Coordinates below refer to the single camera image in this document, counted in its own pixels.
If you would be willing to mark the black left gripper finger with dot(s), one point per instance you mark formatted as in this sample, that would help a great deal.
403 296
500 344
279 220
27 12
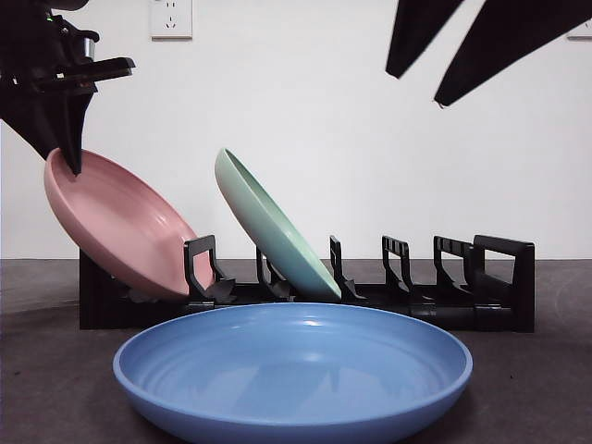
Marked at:
77 129
37 120

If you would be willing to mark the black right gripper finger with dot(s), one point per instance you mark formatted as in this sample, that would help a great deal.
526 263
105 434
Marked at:
411 32
504 41

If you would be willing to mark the pink round plate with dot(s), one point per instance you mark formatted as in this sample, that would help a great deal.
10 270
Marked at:
120 222

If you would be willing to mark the green round plate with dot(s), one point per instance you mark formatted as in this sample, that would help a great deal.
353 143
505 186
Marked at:
268 231

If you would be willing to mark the blue round plate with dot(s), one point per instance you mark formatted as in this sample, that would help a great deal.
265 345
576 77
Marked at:
287 393

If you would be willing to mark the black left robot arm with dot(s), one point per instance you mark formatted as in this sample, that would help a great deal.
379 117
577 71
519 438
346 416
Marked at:
23 32

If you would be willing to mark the black plastic plate rack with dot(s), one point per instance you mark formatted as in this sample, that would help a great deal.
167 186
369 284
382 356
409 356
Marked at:
504 287

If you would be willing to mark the white wall socket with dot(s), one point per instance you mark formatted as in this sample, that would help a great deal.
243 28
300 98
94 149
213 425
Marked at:
583 33
171 20

